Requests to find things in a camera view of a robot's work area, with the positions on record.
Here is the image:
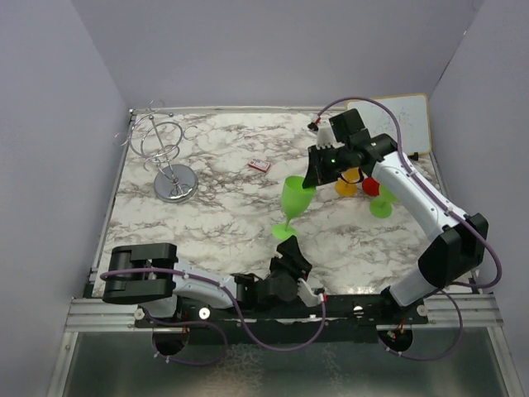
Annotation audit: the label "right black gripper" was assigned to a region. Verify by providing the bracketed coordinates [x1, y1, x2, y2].
[303, 142, 350, 189]

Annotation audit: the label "orange wine glass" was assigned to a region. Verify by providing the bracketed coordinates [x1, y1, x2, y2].
[335, 168, 360, 197]

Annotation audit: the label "green wine glass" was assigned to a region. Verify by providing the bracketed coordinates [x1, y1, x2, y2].
[369, 185, 398, 219]
[272, 175, 316, 241]

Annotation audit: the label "red wine glass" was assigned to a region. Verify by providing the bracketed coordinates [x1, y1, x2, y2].
[361, 177, 379, 197]

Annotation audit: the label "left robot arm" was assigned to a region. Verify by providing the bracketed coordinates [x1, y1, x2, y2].
[100, 236, 324, 327]

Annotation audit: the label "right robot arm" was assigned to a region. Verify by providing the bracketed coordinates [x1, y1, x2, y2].
[303, 108, 488, 323]

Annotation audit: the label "chrome wine glass rack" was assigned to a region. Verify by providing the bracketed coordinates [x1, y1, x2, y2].
[122, 101, 198, 203]

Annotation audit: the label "small red white box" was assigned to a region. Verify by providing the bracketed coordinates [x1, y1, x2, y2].
[248, 159, 270, 173]

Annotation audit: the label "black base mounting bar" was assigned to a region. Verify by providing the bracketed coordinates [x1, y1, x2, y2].
[135, 294, 428, 345]

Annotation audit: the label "small whiteboard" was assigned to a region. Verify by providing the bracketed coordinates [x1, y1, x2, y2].
[346, 93, 431, 155]

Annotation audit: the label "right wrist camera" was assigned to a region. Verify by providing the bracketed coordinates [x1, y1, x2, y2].
[307, 119, 336, 149]

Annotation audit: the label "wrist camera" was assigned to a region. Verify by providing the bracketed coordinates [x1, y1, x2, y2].
[297, 278, 326, 308]
[307, 119, 336, 149]

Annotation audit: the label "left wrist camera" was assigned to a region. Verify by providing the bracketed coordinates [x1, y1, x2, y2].
[297, 278, 326, 308]

